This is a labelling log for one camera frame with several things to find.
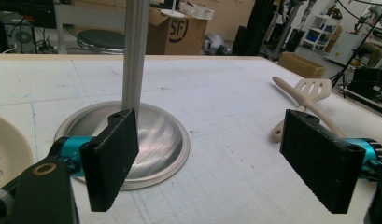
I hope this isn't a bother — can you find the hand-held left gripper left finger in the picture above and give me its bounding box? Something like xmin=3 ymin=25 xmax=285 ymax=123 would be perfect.
xmin=59 ymin=107 xmax=140 ymax=213

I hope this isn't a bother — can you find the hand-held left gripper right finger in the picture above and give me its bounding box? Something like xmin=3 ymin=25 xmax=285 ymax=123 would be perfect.
xmin=279 ymin=109 xmax=379 ymax=215

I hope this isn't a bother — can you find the beige slotted spatula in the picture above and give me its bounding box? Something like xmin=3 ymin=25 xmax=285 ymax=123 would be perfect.
xmin=271 ymin=77 xmax=332 ymax=144

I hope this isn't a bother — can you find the beige solid spatula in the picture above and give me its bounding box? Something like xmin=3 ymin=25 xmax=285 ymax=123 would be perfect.
xmin=271 ymin=76 xmax=348 ymax=139

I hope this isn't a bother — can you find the beige skimmer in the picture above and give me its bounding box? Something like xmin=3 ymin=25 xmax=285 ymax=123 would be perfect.
xmin=0 ymin=113 xmax=34 ymax=189

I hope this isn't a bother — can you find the metal utensil rack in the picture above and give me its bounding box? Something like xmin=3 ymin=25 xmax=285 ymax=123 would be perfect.
xmin=54 ymin=0 xmax=191 ymax=190

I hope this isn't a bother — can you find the dark equipment box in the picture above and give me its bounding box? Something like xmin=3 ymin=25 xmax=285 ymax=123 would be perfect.
xmin=347 ymin=66 xmax=382 ymax=106

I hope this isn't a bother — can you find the small open cardboard box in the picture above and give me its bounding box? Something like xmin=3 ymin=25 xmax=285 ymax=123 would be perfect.
xmin=277 ymin=51 xmax=327 ymax=78

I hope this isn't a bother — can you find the white cabinet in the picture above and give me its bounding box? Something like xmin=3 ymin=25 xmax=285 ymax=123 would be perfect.
xmin=325 ymin=31 xmax=365 ymax=64

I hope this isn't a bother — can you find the black round stool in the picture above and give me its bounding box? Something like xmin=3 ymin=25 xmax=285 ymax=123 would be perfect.
xmin=76 ymin=28 xmax=127 ymax=55

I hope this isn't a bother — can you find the white shelf unit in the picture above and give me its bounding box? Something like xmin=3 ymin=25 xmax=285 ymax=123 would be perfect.
xmin=300 ymin=13 xmax=344 ymax=52

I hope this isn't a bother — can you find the large cardboard box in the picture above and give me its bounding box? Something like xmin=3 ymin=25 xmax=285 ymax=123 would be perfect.
xmin=146 ymin=7 xmax=208 ymax=56

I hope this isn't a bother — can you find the black computer tower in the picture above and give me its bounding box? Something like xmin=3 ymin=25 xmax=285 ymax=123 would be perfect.
xmin=0 ymin=10 xmax=37 ymax=54

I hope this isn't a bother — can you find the grey plastic bag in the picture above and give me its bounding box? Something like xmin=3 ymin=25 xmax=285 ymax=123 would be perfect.
xmin=202 ymin=33 xmax=233 ymax=56

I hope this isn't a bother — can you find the white round disc stand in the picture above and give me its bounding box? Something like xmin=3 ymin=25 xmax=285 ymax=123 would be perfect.
xmin=160 ymin=0 xmax=187 ymax=19

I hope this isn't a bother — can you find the white basket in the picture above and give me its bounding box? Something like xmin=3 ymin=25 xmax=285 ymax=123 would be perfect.
xmin=178 ymin=2 xmax=215 ymax=21

